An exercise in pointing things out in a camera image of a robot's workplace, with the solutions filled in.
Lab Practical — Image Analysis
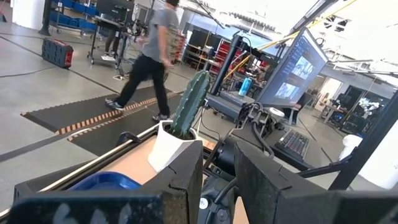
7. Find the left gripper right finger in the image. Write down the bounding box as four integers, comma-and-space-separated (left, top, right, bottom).
233, 141, 398, 224

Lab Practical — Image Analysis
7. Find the red and black box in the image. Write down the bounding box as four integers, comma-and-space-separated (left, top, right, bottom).
41, 37, 75, 70

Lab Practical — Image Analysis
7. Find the green cactus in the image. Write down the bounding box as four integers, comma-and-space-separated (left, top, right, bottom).
169, 70, 212, 139

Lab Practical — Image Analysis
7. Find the blue drink can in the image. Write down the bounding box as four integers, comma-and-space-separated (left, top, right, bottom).
238, 77, 253, 98

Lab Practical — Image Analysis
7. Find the person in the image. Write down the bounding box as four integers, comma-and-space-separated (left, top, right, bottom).
104, 0, 182, 123
101, 26, 126, 62

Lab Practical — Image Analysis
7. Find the black wheeled cart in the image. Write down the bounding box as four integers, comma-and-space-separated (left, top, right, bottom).
86, 0, 136, 70

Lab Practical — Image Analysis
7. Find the shelf with blue bins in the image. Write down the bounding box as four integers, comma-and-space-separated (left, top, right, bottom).
49, 0, 101, 32

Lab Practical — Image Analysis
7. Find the blue plastic tray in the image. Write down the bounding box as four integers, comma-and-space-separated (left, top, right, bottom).
67, 171, 142, 192

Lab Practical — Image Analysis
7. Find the tan table mat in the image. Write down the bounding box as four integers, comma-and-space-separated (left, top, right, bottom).
101, 135, 249, 224

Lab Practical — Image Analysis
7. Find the white bin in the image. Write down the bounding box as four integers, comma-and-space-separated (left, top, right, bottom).
338, 134, 364, 162

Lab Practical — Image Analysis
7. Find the yellow strap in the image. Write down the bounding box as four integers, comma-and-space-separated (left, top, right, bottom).
223, 0, 358, 82

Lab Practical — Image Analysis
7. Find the black support beam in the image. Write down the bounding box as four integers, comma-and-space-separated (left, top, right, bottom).
297, 90, 398, 192

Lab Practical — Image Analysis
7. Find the grey computer monitor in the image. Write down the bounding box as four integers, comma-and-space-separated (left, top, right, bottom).
256, 27, 330, 108

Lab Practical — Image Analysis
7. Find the black hazard-striped floor mat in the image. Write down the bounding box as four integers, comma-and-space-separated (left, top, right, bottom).
20, 85, 174, 135
67, 93, 185, 157

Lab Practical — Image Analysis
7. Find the black aluminium table frame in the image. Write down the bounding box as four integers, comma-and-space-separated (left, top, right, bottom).
0, 123, 218, 220

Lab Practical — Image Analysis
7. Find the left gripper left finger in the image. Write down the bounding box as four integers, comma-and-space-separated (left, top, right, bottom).
7, 139, 205, 224

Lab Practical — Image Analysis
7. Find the white faceted plant pot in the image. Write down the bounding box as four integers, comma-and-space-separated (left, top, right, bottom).
147, 120, 205, 174

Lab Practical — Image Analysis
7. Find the black pole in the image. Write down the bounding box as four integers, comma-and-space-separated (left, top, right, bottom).
210, 34, 244, 96

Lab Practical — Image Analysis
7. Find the red storage rack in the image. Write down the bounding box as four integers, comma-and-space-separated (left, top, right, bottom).
211, 39, 239, 75

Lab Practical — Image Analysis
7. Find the black backlit keyboard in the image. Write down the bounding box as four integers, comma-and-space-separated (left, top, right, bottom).
274, 129, 311, 163

